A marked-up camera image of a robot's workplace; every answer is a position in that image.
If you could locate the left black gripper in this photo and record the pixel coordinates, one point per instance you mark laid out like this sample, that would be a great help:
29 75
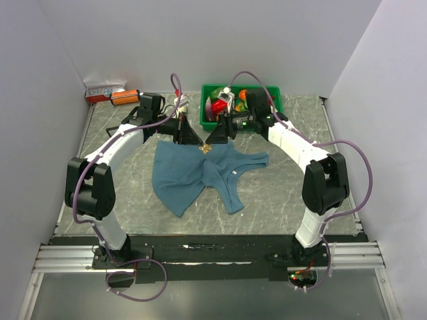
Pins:
183 133

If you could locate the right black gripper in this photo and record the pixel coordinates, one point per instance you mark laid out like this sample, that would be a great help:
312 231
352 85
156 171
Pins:
224 129

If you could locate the gold red brooch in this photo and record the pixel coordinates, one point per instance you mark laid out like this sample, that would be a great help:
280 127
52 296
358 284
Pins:
205 148

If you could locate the blue tank top garment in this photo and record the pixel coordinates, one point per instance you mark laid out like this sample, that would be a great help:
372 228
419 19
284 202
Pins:
182 172

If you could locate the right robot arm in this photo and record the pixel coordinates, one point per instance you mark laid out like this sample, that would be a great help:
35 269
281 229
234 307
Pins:
325 184

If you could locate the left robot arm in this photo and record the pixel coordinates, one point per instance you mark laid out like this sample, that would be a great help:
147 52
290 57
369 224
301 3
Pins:
89 187

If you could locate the red bell pepper toy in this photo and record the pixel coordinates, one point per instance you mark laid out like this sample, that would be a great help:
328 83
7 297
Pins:
219 106

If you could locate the green plastic tray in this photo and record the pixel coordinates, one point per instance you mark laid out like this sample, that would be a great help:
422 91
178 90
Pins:
208 89

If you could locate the cabbage lettuce toy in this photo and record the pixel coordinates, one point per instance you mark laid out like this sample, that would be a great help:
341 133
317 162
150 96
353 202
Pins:
240 106

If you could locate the green bell pepper toy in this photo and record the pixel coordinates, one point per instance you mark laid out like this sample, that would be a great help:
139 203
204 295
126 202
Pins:
214 95

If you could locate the orange carrot toy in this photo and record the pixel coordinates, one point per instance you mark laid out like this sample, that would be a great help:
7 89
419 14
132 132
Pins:
242 94

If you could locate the orange black cylinder tool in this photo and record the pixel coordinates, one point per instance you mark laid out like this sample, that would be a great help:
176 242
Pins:
124 97

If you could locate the black folding stand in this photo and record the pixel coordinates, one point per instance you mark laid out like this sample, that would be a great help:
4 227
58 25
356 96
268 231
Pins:
111 130

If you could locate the red white box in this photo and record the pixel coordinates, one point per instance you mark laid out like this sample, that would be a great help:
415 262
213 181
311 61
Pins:
101 94

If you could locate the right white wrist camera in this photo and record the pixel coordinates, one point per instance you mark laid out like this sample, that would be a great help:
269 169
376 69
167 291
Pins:
228 97

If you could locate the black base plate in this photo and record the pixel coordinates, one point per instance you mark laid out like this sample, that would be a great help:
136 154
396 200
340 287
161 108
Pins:
213 257

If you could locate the aluminium frame rail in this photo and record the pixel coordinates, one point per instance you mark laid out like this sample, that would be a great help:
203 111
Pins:
81 259

